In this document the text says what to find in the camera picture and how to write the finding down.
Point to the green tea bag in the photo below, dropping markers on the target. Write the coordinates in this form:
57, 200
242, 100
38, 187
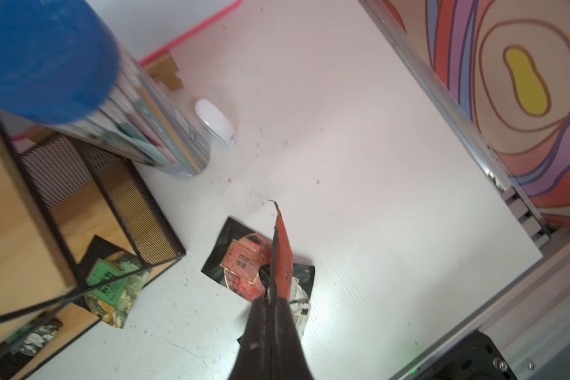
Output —
121, 276
26, 344

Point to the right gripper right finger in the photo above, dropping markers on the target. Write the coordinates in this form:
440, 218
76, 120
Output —
290, 362

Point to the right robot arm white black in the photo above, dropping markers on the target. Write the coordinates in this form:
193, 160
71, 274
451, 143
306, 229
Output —
270, 347

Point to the black wire wooden two-tier shelf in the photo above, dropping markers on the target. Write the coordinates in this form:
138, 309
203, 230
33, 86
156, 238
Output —
54, 198

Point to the red black tea bag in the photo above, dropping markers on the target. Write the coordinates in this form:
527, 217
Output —
237, 258

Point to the blue-lidded pencil tube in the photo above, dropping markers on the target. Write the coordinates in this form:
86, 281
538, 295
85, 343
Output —
137, 121

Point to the green tea bag right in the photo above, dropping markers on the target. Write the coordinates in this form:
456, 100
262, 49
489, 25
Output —
121, 276

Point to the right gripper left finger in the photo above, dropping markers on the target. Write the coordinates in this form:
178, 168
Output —
253, 359

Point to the green tea bag left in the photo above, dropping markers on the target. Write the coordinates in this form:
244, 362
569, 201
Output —
26, 344

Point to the bright red tea bag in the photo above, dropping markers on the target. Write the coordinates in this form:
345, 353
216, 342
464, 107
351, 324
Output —
281, 266

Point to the white floral black tea bag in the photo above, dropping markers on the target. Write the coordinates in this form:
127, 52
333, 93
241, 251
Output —
302, 283

